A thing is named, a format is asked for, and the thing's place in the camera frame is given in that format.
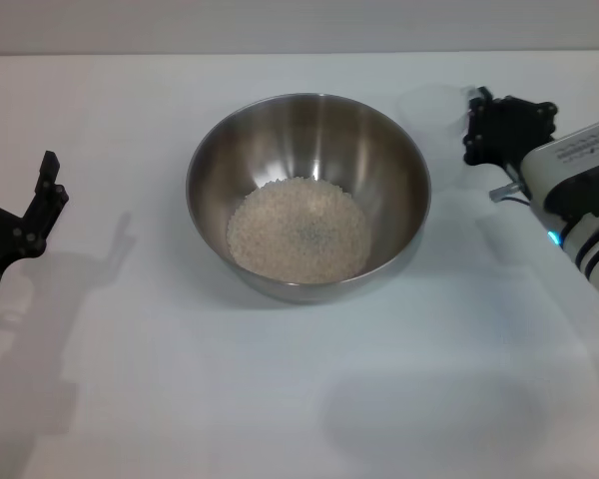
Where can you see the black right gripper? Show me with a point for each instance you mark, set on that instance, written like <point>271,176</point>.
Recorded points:
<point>519,130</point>

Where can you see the clear plastic measuring cup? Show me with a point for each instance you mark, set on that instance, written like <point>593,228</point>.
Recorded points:
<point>429,107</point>

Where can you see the stainless steel mixing bowl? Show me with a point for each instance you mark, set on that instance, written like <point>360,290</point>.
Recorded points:
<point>289,149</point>

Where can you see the white rice grains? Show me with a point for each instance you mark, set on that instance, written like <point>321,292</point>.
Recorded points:
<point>299,234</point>

